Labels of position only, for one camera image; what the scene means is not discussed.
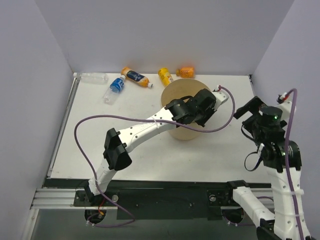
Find yellow bottle with blue cap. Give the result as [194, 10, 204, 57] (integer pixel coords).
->
[157, 67, 174, 87]

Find small orange bottle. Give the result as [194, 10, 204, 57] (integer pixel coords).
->
[175, 66, 196, 79]

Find tan round bin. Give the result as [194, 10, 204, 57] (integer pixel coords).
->
[160, 78, 210, 130]

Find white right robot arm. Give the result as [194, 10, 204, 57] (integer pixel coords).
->
[229, 96, 313, 240]

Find blue label water bottle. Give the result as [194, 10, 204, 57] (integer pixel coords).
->
[103, 75, 126, 105]

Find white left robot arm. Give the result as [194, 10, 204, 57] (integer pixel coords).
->
[85, 88, 228, 205]

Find orange bottle with blue label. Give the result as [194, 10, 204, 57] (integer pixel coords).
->
[121, 67, 153, 88]

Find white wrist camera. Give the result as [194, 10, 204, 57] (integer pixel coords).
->
[275, 92, 293, 121]
[212, 85, 229, 110]

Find black mounting rail plate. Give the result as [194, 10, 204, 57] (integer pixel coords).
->
[43, 178, 272, 222]

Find aluminium frame rail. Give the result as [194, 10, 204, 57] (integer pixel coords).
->
[31, 188, 76, 210]

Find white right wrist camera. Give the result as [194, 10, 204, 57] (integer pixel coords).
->
[275, 92, 293, 121]

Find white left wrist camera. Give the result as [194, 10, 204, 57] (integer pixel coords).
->
[212, 85, 229, 110]

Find clear plastic bottle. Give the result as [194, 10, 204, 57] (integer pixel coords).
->
[73, 72, 108, 85]

